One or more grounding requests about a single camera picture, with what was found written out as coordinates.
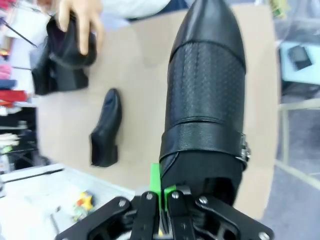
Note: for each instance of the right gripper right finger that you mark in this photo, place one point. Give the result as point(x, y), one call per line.
point(180, 212)

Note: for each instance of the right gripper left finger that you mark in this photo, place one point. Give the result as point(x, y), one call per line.
point(148, 212)

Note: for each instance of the black loafer shoe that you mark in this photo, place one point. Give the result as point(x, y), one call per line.
point(105, 130)
point(71, 45)

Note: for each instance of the person's left hand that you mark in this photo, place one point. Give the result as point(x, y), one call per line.
point(82, 15)

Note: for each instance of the colourful toy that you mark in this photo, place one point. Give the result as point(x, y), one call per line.
point(85, 202)

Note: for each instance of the white platform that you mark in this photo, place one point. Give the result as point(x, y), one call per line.
point(37, 200)

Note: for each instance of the red cloth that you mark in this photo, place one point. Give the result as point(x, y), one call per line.
point(15, 96)

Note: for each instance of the black flat device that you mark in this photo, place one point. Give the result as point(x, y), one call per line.
point(300, 57)

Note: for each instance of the pink cloth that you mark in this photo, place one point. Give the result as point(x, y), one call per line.
point(5, 71)

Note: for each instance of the person in white jacket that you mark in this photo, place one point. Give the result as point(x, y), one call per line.
point(140, 7)

